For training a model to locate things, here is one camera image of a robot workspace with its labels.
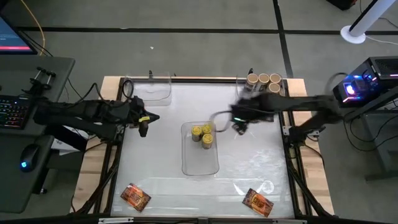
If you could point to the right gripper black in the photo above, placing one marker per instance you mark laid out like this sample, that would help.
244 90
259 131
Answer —
252 109

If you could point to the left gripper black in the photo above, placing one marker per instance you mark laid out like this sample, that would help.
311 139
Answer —
136 110

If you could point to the tan lid spice jar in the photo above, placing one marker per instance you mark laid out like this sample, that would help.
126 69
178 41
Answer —
275 77
273 88
252 79
263 78

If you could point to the yellow lid spice jar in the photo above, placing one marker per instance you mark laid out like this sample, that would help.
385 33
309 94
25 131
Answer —
207 141
206 128
196 133

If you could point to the large clear plastic bin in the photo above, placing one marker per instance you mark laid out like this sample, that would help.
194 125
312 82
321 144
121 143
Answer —
199 161

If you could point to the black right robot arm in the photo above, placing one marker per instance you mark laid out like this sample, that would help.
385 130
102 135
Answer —
311 104

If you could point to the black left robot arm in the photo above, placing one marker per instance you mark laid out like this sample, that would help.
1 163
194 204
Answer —
77 113

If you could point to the yellow tape tag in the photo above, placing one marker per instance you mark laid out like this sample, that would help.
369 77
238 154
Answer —
144 119

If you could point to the small clear plastic bin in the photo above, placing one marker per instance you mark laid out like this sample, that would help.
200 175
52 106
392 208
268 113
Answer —
150 91
241 90

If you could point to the white box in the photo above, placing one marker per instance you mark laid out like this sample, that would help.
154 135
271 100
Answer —
63 144

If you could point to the black clamp stand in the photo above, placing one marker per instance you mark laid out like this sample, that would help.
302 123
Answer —
40 82

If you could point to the black computer case with lights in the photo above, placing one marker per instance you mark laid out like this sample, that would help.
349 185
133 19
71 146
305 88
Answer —
367 84

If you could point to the black computer mouse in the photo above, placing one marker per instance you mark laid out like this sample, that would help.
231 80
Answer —
28 157

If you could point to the white tower fan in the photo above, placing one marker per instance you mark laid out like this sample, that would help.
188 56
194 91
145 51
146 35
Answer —
357 29

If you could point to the backlit black keyboard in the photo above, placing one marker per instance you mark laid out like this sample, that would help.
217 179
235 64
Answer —
12 112

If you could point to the black floor object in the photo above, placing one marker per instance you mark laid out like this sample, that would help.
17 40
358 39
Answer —
342 3

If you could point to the grey equipment stand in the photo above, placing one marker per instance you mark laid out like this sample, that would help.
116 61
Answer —
385 146

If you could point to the dark grey desk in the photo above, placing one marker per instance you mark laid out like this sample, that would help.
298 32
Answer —
18 71

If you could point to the computer monitor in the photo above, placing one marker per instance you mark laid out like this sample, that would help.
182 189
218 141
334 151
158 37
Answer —
11 39

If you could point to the black table frame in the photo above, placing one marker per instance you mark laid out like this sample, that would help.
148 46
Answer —
202 80

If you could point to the silver metal bracket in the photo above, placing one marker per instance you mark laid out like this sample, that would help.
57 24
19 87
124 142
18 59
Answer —
115 220

